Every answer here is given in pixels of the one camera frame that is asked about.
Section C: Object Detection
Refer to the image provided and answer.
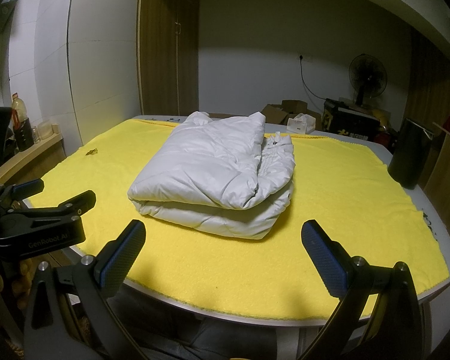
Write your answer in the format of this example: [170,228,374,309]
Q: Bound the cardboard box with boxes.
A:
[305,109,324,131]
[262,104,290,125]
[281,100,309,115]

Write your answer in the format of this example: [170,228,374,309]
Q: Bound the black power cable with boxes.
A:
[299,59,329,102]

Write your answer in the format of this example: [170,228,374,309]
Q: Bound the wooden side counter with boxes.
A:
[0,135,66,185]

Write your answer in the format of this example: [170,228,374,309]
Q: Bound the yellow blanket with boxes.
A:
[20,118,450,321]

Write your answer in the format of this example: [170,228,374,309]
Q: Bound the cooking oil bottle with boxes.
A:
[10,92,29,126]

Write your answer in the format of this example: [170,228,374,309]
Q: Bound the black cylindrical bin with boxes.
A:
[387,117,434,190]

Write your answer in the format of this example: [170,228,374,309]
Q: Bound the black standing fan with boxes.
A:
[348,54,388,106]

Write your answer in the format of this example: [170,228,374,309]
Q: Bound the white tissue pack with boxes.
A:
[288,113,316,134]

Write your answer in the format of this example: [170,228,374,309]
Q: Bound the white puffer jacket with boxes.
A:
[127,111,297,241]

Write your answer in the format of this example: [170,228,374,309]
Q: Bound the brown wooden door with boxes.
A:
[137,0,201,118]

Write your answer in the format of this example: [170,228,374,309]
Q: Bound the black box with yellow print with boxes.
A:
[323,98,379,142]

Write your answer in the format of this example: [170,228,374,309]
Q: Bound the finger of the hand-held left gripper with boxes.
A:
[0,179,45,211]
[22,190,97,224]

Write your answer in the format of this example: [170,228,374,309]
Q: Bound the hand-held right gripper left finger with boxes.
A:
[24,220,146,360]

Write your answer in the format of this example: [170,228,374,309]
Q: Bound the wooden cabinet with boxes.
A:
[403,30,450,132]

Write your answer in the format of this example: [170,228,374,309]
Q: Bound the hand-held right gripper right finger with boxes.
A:
[302,220,424,360]

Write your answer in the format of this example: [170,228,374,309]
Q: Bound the person's left hand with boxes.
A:
[0,260,32,310]

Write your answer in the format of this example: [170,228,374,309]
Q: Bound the clear jars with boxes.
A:
[32,120,61,143]

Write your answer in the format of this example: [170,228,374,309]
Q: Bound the wooden panel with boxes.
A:
[424,122,450,235]

